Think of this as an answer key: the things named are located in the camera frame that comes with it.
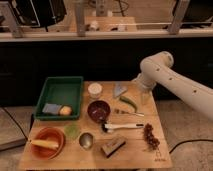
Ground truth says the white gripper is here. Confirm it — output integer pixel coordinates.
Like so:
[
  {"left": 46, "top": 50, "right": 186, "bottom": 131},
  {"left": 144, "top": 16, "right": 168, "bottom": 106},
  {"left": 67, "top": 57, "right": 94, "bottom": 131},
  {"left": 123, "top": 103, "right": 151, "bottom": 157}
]
[{"left": 133, "top": 73, "right": 154, "bottom": 105}]

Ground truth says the grey towel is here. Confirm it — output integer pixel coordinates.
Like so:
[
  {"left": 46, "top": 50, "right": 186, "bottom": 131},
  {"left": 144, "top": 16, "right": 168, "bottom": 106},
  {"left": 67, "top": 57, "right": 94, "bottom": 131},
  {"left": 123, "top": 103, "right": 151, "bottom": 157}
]
[{"left": 113, "top": 82, "right": 127, "bottom": 98}]

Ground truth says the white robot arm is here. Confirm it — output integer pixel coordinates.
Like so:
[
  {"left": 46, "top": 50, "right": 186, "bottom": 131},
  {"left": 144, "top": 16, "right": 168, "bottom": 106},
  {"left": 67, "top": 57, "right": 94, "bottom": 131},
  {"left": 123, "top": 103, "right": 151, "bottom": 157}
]
[{"left": 134, "top": 51, "right": 213, "bottom": 120}]

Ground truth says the white paper cup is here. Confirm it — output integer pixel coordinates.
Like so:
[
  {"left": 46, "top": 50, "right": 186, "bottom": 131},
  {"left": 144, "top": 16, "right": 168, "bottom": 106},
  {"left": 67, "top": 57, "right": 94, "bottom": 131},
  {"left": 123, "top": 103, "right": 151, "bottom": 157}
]
[{"left": 88, "top": 83, "right": 103, "bottom": 99}]

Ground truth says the small metal cup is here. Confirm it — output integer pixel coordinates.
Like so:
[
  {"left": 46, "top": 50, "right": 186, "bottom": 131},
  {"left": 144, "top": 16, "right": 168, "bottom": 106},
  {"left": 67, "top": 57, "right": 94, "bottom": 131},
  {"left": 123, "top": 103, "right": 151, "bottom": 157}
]
[{"left": 79, "top": 133, "right": 93, "bottom": 149}]

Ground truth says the green chili pepper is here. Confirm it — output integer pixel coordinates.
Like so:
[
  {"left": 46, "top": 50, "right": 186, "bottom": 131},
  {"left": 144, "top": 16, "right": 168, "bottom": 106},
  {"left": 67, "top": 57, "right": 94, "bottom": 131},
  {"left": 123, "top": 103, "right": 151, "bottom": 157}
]
[{"left": 119, "top": 96, "right": 138, "bottom": 112}]

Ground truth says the silver fork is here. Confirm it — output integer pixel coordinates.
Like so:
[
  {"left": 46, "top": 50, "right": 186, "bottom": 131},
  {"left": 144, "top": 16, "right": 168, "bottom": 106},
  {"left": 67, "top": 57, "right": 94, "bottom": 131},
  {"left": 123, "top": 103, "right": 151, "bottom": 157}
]
[{"left": 114, "top": 109, "right": 144, "bottom": 117}]

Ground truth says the dark grape bunch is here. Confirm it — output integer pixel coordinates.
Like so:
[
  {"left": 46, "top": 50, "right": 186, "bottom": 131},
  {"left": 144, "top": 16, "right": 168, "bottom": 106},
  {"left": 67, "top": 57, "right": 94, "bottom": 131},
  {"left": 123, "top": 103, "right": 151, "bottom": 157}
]
[{"left": 144, "top": 123, "right": 160, "bottom": 150}]

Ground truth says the dark red bowl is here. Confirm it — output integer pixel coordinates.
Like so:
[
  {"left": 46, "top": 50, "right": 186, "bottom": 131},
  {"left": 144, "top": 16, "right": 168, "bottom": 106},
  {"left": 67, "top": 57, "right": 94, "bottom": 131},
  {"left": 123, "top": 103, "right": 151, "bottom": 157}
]
[{"left": 87, "top": 100, "right": 111, "bottom": 123}]

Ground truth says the wooden block eraser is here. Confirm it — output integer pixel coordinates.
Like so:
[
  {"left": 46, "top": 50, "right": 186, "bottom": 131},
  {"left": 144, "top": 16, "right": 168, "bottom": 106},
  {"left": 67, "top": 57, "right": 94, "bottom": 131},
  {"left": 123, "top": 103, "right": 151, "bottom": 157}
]
[{"left": 101, "top": 136, "right": 126, "bottom": 158}]

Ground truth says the green round lid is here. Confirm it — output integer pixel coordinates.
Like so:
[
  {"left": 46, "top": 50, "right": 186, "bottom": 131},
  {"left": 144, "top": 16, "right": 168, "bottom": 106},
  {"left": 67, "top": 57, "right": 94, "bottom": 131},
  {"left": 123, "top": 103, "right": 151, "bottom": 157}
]
[{"left": 64, "top": 124, "right": 80, "bottom": 140}]

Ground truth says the yellow orange fruit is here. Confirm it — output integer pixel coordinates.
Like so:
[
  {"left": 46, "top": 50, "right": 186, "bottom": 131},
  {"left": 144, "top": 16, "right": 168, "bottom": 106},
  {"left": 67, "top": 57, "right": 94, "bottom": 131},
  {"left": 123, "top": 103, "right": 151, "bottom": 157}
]
[{"left": 59, "top": 106, "right": 72, "bottom": 116}]

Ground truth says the green plastic tray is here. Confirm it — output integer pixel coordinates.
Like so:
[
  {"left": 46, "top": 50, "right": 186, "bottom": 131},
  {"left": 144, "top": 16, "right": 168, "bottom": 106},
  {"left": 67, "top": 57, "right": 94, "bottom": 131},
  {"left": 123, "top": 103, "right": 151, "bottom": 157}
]
[{"left": 34, "top": 76, "right": 83, "bottom": 121}]

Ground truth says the blue sponge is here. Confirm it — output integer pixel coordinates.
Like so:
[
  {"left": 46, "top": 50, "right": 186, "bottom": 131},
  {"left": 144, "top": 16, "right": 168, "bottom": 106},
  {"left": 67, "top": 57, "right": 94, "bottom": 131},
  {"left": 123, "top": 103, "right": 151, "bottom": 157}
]
[{"left": 42, "top": 103, "right": 62, "bottom": 115}]

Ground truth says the orange bowl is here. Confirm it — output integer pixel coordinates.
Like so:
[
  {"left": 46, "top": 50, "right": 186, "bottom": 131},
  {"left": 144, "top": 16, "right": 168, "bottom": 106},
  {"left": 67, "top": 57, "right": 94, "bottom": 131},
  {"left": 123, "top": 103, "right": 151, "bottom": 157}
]
[{"left": 30, "top": 127, "right": 65, "bottom": 160}]

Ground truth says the yellow banana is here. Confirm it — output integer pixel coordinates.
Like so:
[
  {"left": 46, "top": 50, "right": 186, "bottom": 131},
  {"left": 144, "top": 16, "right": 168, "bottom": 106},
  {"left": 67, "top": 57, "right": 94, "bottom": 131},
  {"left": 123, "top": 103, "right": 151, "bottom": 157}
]
[{"left": 31, "top": 140, "right": 59, "bottom": 149}]

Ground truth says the black monitor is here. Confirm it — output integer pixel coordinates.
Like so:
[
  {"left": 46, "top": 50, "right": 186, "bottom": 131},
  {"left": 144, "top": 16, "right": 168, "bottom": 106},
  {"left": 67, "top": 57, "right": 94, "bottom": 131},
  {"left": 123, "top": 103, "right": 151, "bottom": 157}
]
[{"left": 9, "top": 0, "right": 66, "bottom": 28}]

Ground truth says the grey floor board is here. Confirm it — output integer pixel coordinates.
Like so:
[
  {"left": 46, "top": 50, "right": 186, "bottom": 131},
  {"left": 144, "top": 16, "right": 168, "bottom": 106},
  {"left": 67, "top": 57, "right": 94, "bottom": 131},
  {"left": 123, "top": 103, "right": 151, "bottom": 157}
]
[{"left": 0, "top": 107, "right": 27, "bottom": 152}]

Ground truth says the white handled brush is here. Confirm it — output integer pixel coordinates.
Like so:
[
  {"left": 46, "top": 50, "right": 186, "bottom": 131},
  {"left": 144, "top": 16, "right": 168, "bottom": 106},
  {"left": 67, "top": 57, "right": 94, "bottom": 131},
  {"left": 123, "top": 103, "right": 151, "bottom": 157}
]
[{"left": 101, "top": 123, "right": 144, "bottom": 132}]

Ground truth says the black cable right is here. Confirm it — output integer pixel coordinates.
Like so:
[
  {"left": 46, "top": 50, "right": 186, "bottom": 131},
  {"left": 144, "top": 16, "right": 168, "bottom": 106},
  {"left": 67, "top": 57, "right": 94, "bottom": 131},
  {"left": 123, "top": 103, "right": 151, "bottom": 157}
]
[{"left": 168, "top": 138, "right": 213, "bottom": 155}]

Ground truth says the black cable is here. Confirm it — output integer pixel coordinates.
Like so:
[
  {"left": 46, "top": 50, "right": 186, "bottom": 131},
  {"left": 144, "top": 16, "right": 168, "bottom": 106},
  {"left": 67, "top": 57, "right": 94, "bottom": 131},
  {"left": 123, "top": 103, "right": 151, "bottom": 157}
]
[
  {"left": 0, "top": 105, "right": 30, "bottom": 141},
  {"left": 168, "top": 138, "right": 213, "bottom": 155}
]

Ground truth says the black cable left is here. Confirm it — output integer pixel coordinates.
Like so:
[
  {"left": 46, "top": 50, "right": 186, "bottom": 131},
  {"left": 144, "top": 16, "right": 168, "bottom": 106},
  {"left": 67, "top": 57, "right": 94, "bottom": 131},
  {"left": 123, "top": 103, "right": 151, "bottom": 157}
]
[{"left": 0, "top": 105, "right": 30, "bottom": 141}]

